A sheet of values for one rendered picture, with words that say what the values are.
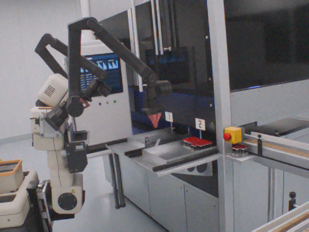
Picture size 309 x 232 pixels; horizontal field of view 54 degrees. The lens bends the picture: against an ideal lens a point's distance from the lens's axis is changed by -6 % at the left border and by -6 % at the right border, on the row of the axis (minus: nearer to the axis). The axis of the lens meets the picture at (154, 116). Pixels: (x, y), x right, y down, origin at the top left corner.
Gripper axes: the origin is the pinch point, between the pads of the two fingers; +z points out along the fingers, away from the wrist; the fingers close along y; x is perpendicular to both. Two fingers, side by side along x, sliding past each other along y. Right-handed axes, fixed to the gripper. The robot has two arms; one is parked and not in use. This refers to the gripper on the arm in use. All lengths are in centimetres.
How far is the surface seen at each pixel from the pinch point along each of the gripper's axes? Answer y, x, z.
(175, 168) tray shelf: 2.6, -10.6, 20.7
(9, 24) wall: -13, 543, -134
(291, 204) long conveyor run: -1, -82, 12
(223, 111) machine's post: 34.2, -12.3, -1.6
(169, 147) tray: 18.1, 20.0, 20.3
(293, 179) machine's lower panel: 93, -11, 57
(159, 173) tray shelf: -6.5, -10.6, 20.6
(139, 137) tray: 15, 54, 19
